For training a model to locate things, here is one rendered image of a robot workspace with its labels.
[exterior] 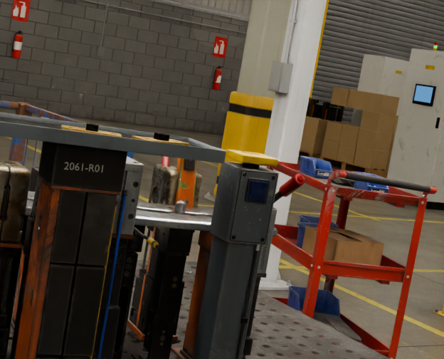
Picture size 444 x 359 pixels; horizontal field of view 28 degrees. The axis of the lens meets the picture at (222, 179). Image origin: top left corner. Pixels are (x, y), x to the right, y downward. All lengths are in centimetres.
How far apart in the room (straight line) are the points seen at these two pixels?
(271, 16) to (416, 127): 379
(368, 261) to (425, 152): 798
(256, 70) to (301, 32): 320
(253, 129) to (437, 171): 369
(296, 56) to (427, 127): 641
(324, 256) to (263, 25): 515
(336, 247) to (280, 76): 198
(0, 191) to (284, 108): 423
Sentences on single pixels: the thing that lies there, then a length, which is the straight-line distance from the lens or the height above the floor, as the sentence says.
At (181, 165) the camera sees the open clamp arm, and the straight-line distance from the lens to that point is 181.
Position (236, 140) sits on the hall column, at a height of 64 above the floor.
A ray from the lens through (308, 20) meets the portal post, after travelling 552.
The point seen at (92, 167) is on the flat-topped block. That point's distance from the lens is 122.
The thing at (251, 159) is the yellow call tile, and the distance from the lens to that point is 132.
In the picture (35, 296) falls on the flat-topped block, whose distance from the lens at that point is 125.
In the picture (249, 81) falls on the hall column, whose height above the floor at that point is 123.
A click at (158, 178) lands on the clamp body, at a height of 103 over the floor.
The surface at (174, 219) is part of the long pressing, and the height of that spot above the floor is 100.
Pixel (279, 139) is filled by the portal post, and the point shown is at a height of 93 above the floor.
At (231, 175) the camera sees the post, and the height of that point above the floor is 113.
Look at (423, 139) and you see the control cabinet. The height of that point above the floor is 85.
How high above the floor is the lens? 127
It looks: 7 degrees down
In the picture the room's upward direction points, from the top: 10 degrees clockwise
